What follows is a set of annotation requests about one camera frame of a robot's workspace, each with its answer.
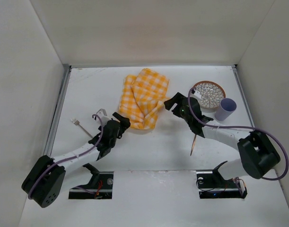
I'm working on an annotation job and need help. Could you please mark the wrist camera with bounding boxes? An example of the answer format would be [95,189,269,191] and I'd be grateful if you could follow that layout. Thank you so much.
[191,87,201,100]
[94,108,112,122]

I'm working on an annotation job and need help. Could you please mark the left aluminium rail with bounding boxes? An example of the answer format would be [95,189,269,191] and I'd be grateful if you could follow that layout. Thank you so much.
[39,64,72,157]

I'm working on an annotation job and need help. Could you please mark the lilac cup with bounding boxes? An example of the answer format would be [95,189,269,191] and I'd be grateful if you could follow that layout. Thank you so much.
[215,98,237,121]

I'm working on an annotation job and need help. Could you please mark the floral patterned plate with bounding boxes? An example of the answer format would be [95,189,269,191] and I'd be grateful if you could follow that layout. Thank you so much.
[193,80,226,110]

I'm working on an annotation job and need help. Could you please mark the yellow checkered cloth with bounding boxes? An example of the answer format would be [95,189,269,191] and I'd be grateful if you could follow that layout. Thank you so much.
[119,68,169,130]

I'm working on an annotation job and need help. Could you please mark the silver copper fork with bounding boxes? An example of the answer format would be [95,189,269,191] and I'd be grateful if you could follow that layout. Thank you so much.
[71,118,93,138]

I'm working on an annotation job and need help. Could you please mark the right aluminium rail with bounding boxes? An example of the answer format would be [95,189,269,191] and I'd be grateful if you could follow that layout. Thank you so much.
[231,64,255,127]

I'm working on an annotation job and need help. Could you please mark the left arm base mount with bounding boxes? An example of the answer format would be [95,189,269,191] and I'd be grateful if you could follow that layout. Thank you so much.
[68,164,114,200]

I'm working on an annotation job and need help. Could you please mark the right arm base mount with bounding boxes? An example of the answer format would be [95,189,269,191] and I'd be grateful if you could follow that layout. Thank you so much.
[195,161,247,199]

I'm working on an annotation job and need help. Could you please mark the copper spoon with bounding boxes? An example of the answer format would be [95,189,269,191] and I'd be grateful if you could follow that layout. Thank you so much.
[190,134,197,156]

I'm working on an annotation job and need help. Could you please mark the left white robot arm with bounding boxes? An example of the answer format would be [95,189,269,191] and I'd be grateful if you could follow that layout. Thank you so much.
[21,109,131,208]

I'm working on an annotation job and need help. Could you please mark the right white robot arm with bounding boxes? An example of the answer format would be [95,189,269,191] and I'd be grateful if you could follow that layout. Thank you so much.
[164,93,280,180]

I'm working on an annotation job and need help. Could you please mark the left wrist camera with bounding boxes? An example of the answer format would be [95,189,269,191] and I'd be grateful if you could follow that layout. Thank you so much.
[94,108,112,122]

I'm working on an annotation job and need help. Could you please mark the aluminium rail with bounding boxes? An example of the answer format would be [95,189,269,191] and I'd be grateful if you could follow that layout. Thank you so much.
[231,64,255,127]
[39,64,72,157]

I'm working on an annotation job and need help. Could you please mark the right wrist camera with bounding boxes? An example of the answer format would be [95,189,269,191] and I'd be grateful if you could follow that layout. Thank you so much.
[191,87,201,100]

